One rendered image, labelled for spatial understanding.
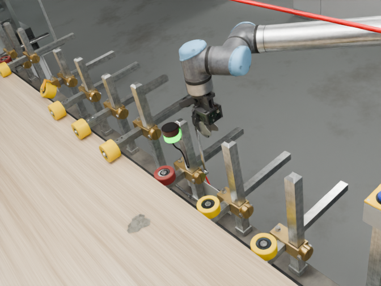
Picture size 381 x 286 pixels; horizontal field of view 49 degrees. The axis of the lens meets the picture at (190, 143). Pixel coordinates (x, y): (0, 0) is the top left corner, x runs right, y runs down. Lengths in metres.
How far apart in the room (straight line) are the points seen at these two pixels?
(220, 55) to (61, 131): 1.00
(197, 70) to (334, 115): 2.06
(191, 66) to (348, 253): 1.46
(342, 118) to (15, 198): 2.31
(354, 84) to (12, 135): 2.57
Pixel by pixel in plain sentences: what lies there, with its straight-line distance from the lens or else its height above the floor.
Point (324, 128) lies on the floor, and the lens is 3.17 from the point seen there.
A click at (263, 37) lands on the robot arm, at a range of 1.39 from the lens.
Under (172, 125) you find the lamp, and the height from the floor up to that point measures 1.11.
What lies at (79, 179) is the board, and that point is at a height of 0.90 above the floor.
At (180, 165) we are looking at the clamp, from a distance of 1.67.
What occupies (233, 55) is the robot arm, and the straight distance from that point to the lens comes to 1.30.
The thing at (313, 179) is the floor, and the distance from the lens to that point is 2.78.
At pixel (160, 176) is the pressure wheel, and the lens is 1.60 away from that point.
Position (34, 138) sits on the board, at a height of 0.90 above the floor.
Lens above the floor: 1.96
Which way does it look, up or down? 38 degrees down
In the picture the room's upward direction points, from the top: 14 degrees counter-clockwise
